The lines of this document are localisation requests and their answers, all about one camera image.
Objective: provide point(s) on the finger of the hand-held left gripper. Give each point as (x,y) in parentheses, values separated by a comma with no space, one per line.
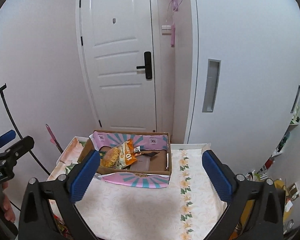
(6,136)
(22,145)

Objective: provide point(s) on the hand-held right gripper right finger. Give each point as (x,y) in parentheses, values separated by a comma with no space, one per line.
(217,177)

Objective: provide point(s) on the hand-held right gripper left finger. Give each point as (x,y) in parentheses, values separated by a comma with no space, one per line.
(85,177)

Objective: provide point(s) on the cardboard box with pink flaps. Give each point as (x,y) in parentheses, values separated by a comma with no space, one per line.
(162,160)

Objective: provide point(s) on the person's left hand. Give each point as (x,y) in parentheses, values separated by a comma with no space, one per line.
(8,205)

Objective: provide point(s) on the red canister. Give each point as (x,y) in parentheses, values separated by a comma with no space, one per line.
(269,163)

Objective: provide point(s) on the floral tablecloth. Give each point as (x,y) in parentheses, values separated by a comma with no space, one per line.
(130,210)

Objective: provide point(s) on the grey brown flat packet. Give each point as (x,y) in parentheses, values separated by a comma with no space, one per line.
(140,163)

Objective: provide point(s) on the small dark white packet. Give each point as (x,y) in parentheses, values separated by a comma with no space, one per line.
(136,150)

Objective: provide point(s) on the dark snack packet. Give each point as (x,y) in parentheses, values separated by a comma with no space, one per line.
(150,154)

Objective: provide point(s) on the cluttered shelf rack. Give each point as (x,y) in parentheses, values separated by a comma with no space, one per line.
(288,135)

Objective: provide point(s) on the white panelled door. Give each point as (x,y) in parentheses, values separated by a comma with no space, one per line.
(120,55)

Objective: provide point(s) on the white cabinet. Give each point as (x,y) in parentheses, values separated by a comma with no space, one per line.
(252,55)

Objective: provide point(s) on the pink shoehorn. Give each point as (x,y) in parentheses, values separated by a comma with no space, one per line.
(173,36)

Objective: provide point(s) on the pink hanging ribbon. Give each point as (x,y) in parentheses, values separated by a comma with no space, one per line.
(175,2)

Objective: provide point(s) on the white light switch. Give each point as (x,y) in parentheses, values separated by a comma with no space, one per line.
(166,29)

